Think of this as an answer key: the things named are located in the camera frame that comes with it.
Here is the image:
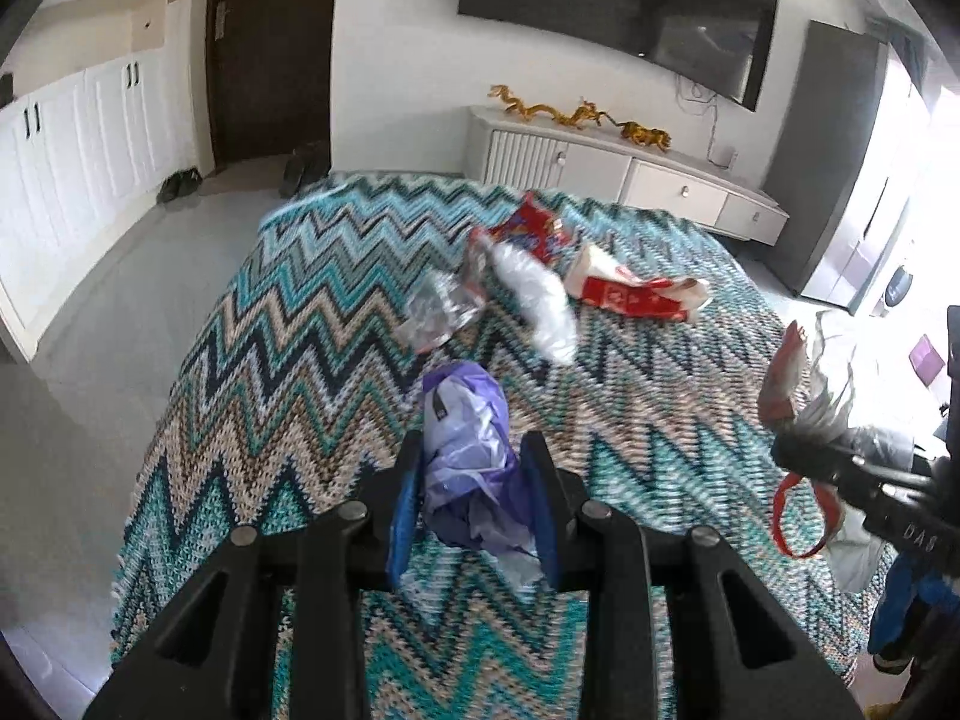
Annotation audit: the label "person's right forearm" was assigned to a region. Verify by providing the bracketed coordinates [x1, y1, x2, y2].
[868, 555, 960, 662]

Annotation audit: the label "purple box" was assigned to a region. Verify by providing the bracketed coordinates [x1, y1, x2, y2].
[907, 335, 948, 392]

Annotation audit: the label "silver clear wrapper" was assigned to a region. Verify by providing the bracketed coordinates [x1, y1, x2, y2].
[396, 250, 486, 351]

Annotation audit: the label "zigzag patterned blanket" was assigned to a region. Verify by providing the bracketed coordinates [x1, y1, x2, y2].
[109, 171, 895, 720]

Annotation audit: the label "translucent white plastic bag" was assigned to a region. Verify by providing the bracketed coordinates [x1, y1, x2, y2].
[490, 243, 580, 365]

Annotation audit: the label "pair of brown boots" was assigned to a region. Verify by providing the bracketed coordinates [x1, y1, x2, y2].
[278, 140, 332, 198]

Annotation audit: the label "white television console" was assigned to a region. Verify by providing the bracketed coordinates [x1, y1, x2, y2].
[464, 105, 791, 242]

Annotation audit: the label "dark brown door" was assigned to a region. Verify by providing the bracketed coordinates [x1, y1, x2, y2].
[205, 0, 343, 170]

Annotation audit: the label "golden tiger figurine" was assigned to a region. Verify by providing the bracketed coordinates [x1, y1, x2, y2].
[619, 121, 673, 152]

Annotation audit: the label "red snack packet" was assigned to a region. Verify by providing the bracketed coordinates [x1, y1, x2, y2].
[491, 191, 584, 268]

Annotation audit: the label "white shoe cabinet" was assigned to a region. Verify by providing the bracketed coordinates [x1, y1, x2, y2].
[0, 52, 205, 362]

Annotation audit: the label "pair of dark shoes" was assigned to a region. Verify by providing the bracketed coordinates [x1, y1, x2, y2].
[154, 168, 204, 204]

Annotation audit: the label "blue curtain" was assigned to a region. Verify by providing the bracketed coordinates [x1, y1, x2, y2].
[870, 15, 925, 65]

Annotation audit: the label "grey refrigerator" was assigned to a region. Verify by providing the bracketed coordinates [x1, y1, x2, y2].
[761, 19, 928, 314]

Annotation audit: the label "white washing machine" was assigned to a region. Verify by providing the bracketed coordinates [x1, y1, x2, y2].
[870, 255, 917, 317]

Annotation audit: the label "clear plastic bag red handles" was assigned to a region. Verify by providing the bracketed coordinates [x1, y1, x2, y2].
[757, 310, 913, 595]

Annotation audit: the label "television cable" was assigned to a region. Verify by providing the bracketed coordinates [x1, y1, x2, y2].
[675, 75, 740, 166]

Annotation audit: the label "red white paper bag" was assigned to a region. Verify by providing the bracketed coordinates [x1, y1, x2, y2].
[564, 243, 711, 325]

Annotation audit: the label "purple plastic wrapper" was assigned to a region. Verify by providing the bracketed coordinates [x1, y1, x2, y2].
[420, 361, 545, 586]

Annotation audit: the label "golden dragon figurine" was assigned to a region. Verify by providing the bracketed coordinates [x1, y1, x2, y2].
[488, 84, 611, 131]

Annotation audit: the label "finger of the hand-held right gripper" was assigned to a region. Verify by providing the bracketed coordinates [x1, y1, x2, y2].
[771, 427, 932, 509]

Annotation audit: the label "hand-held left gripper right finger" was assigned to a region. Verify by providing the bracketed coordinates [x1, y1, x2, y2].
[521, 431, 837, 720]

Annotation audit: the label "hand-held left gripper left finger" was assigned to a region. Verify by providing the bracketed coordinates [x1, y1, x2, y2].
[86, 431, 423, 720]

